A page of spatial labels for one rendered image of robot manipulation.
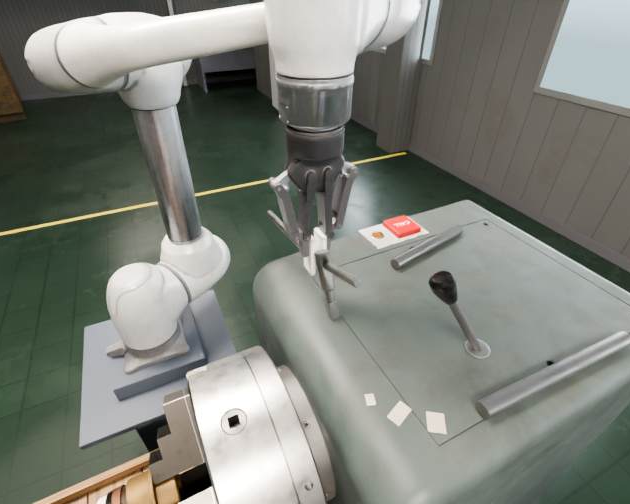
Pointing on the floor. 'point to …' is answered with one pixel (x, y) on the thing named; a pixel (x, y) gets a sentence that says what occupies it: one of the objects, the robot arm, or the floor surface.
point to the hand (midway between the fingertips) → (314, 251)
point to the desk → (243, 59)
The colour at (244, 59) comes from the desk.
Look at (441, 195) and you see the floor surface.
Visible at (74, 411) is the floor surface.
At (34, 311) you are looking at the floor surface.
